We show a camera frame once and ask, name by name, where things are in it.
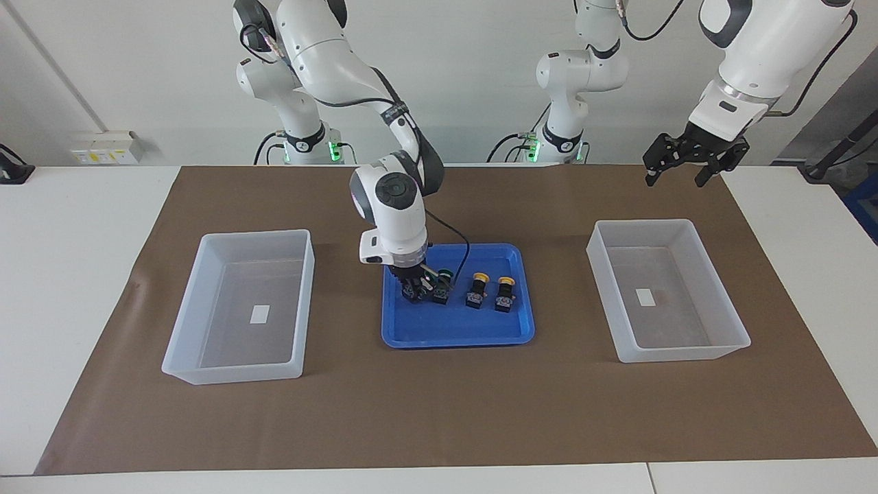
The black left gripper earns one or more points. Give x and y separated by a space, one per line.
710 145

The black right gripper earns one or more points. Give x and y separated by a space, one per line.
409 272

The green push button switch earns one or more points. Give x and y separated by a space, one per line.
441 296
411 293

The yellow push button switch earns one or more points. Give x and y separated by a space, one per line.
476 293
505 296

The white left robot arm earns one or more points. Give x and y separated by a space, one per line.
754 62

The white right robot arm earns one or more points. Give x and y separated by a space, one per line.
394 206

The blue plastic tray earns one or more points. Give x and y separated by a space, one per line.
453 329

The black pole stand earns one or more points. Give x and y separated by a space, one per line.
820 168

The brown paper table mat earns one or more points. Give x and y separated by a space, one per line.
439 412

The white sticker label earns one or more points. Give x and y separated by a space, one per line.
645 296
260 313

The translucent white plastic box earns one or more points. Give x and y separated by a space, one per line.
199 329
713 322

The blue crate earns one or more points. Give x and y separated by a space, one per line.
865 206

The black flat desk object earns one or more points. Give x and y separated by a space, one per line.
14 173

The white wall socket box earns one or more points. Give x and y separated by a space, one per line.
106 147

